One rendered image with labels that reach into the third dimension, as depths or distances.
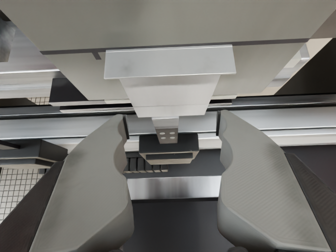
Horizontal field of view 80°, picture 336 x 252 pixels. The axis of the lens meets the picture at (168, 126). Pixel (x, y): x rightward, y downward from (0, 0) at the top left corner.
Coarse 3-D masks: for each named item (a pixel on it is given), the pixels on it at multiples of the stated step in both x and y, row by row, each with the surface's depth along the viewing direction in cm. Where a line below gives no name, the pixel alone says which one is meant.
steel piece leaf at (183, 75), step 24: (144, 48) 14; (168, 48) 14; (192, 48) 14; (216, 48) 13; (120, 72) 13; (144, 72) 13; (168, 72) 13; (192, 72) 13; (216, 72) 13; (144, 96) 20; (168, 96) 20; (192, 96) 21
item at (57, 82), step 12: (60, 84) 22; (72, 84) 22; (60, 96) 22; (72, 96) 22; (84, 96) 22; (60, 108) 24; (72, 108) 24; (84, 108) 24; (96, 108) 23; (108, 108) 24; (120, 108) 24; (132, 108) 24
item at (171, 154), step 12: (156, 120) 27; (168, 120) 27; (156, 132) 32; (168, 132) 32; (144, 144) 40; (156, 144) 40; (168, 144) 40; (180, 144) 40; (192, 144) 40; (144, 156) 44; (156, 156) 40; (168, 156) 40; (180, 156) 40; (192, 156) 40
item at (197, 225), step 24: (144, 192) 20; (168, 192) 20; (192, 192) 20; (216, 192) 20; (144, 216) 18; (168, 216) 18; (192, 216) 18; (216, 216) 18; (144, 240) 18; (168, 240) 18; (192, 240) 18; (216, 240) 18
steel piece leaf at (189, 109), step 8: (192, 104) 23; (200, 104) 23; (136, 112) 24; (144, 112) 24; (152, 112) 25; (160, 112) 25; (168, 112) 25; (176, 112) 25; (184, 112) 25; (192, 112) 25; (200, 112) 25
